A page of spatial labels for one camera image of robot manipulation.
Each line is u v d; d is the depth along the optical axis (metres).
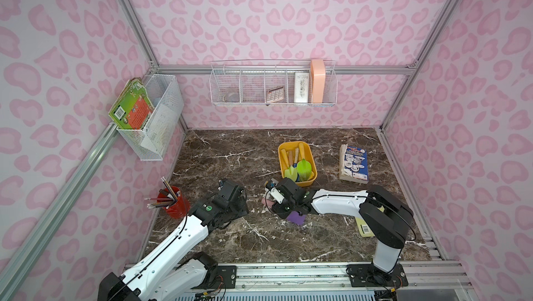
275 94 0.95
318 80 0.82
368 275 0.72
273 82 0.99
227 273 0.74
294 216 0.84
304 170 0.97
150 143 0.81
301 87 0.93
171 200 0.85
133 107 0.72
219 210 0.54
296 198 0.69
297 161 1.00
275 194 0.80
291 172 0.99
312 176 0.95
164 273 0.44
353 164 1.01
